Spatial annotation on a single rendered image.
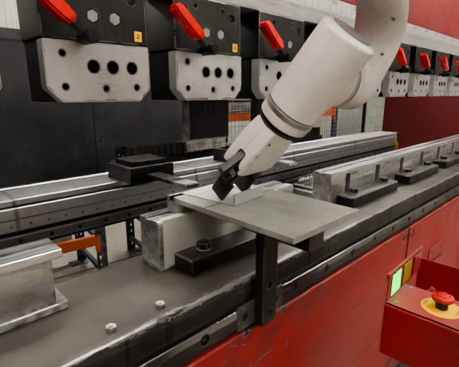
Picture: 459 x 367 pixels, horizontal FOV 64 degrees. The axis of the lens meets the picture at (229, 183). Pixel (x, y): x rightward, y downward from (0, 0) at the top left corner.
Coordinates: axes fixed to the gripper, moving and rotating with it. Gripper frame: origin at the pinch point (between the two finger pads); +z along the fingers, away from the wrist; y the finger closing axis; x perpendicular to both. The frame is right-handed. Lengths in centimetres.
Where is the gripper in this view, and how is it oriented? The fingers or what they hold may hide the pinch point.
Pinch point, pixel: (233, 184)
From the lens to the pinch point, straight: 67.0
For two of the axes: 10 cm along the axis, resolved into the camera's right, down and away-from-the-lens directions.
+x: 5.8, 7.4, -3.3
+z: -4.9, 6.4, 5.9
